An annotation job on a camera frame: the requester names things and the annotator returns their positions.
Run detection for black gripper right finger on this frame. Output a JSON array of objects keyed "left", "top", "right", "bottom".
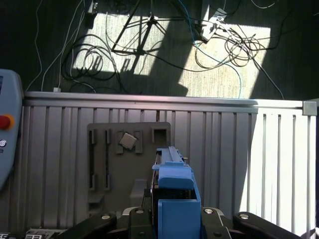
[{"left": 200, "top": 206, "right": 304, "bottom": 239}]

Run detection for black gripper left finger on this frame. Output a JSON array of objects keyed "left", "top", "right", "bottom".
[{"left": 56, "top": 207, "right": 153, "bottom": 239}]

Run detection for hard disk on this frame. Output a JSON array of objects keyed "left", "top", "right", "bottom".
[{"left": 151, "top": 146, "right": 208, "bottom": 239}]

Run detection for grey parts rack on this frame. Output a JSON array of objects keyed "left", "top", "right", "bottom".
[{"left": 86, "top": 121, "right": 172, "bottom": 220}]

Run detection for thin dark RAM stick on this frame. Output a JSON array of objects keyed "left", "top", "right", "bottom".
[{"left": 106, "top": 130, "right": 110, "bottom": 189}]

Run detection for silver CPU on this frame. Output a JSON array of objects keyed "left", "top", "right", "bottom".
[{"left": 119, "top": 132, "right": 138, "bottom": 151}]

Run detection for pale blue teach pendant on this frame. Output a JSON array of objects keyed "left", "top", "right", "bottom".
[{"left": 0, "top": 68, "right": 25, "bottom": 191}]

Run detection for white power strip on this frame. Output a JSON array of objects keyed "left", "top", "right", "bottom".
[{"left": 199, "top": 8, "right": 228, "bottom": 42}]

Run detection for black tripod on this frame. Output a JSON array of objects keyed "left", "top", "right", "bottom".
[{"left": 111, "top": 0, "right": 175, "bottom": 56}]

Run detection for black power adapter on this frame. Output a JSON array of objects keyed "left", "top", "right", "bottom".
[{"left": 84, "top": 0, "right": 98, "bottom": 15}]

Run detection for blue floor cable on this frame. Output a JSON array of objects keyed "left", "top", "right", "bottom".
[{"left": 178, "top": 0, "right": 244, "bottom": 99}]

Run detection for black cable coil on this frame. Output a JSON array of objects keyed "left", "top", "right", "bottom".
[{"left": 61, "top": 34, "right": 125, "bottom": 94}]

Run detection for black cable tangle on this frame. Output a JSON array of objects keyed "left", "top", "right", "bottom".
[{"left": 194, "top": 23, "right": 286, "bottom": 100}]

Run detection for thin white cable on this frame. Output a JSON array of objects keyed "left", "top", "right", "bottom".
[{"left": 41, "top": 0, "right": 87, "bottom": 92}]

